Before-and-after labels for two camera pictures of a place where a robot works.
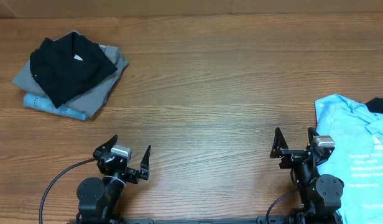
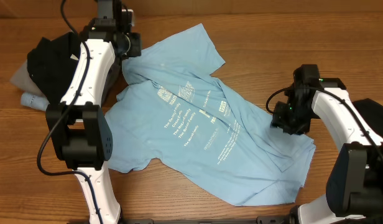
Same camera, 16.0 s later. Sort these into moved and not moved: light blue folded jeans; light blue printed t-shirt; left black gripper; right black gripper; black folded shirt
Moved: left black gripper; light blue printed t-shirt; right black gripper
Not moved: light blue folded jeans; black folded shirt
